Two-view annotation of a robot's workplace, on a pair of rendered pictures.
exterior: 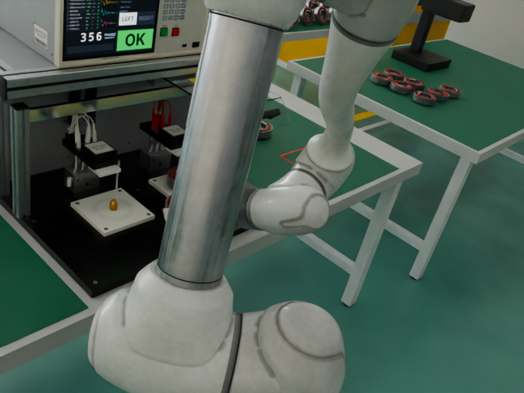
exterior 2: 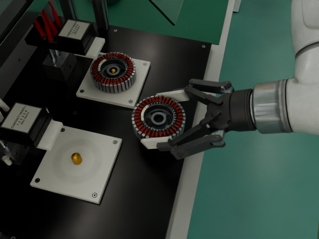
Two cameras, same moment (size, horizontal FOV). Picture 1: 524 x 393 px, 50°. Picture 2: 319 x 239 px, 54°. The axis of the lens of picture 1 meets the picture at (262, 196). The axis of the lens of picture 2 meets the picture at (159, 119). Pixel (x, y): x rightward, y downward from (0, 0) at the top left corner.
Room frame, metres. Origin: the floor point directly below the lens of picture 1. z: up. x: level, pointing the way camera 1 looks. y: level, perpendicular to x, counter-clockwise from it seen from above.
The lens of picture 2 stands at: (0.82, 0.31, 1.40)
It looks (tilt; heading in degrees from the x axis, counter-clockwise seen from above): 57 degrees down; 338
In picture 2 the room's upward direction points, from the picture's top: straight up
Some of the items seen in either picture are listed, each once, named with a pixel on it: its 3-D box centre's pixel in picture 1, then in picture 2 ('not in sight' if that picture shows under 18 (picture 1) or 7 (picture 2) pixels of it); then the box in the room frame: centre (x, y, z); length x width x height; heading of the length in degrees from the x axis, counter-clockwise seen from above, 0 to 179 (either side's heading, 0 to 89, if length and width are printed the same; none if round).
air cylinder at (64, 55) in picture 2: (155, 157); (60, 62); (1.44, 0.33, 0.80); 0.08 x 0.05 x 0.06; 144
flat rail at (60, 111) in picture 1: (137, 97); (20, 24); (1.32, 0.37, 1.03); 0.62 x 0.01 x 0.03; 144
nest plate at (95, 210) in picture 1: (113, 210); (78, 161); (1.16, 0.36, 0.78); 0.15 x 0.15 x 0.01; 54
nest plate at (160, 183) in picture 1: (185, 187); (114, 78); (1.36, 0.22, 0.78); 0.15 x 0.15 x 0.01; 54
